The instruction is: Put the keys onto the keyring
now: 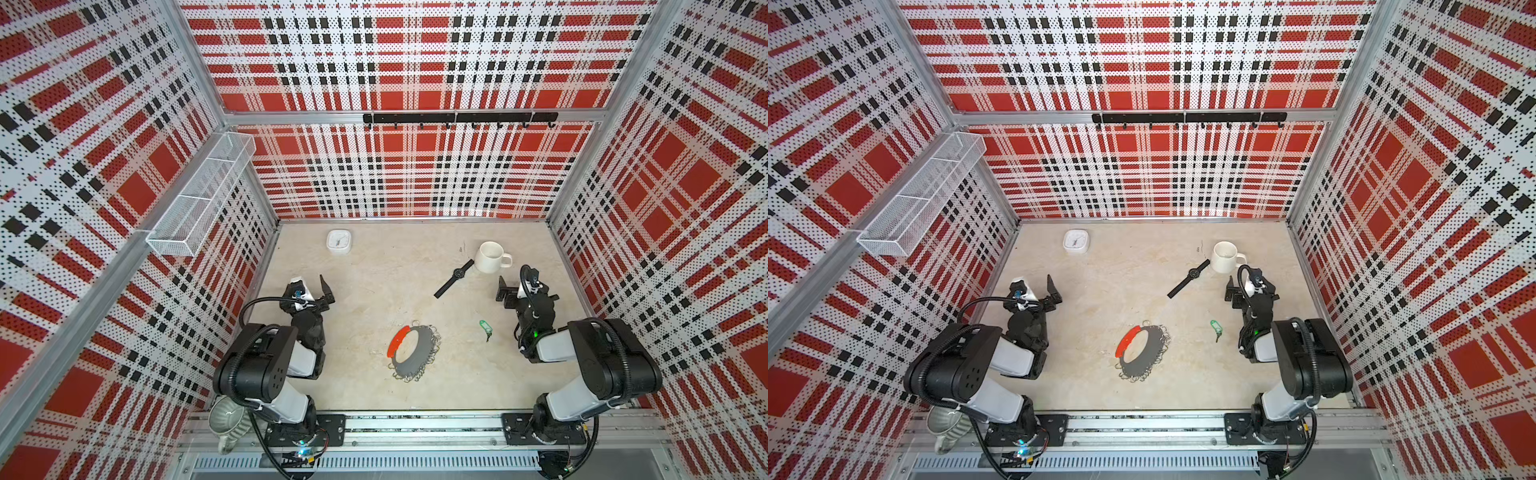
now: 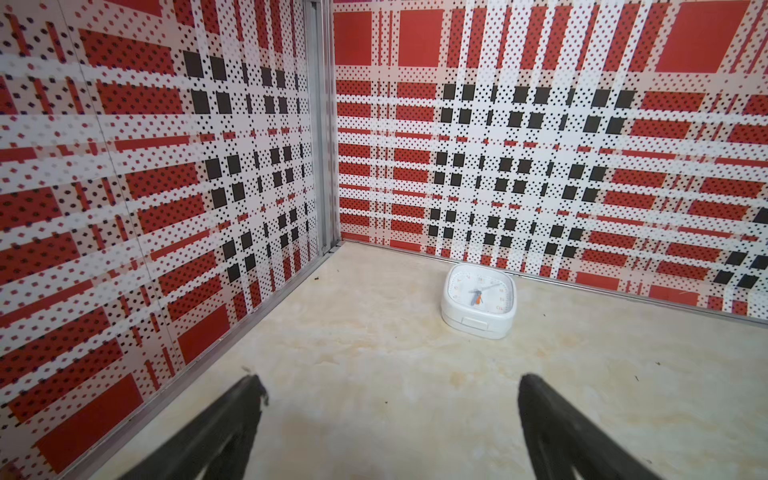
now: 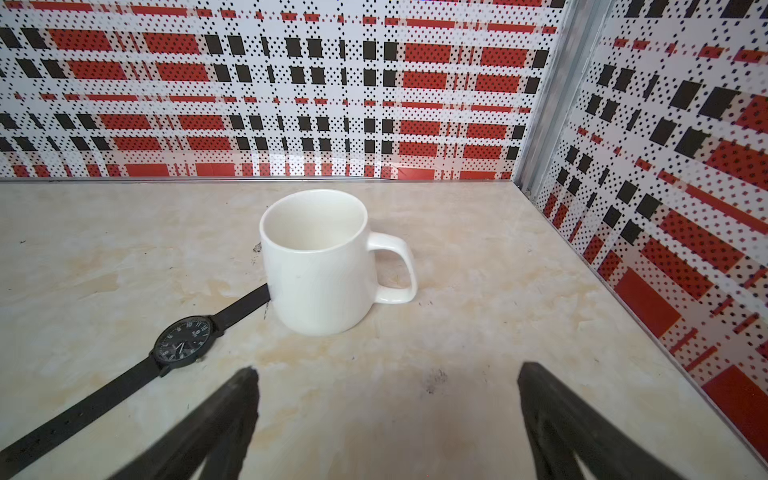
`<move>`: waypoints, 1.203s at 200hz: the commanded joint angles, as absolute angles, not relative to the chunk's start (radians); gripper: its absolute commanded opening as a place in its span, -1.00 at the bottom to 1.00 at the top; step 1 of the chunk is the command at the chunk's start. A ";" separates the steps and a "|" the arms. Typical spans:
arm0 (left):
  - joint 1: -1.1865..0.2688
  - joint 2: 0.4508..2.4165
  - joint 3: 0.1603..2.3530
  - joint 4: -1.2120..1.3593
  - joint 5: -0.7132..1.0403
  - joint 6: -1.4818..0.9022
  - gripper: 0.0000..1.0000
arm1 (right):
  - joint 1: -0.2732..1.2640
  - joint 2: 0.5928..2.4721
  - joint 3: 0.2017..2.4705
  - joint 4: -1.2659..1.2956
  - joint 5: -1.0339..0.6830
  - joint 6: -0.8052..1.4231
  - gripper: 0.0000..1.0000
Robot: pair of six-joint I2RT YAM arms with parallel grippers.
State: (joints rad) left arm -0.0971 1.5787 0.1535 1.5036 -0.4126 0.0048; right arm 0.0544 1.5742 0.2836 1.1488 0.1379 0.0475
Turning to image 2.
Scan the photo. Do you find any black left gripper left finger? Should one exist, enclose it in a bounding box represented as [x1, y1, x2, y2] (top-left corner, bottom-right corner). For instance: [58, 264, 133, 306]
[122, 375, 269, 479]

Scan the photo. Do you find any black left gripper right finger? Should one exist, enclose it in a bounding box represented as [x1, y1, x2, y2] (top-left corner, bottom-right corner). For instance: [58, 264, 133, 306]
[518, 373, 659, 479]

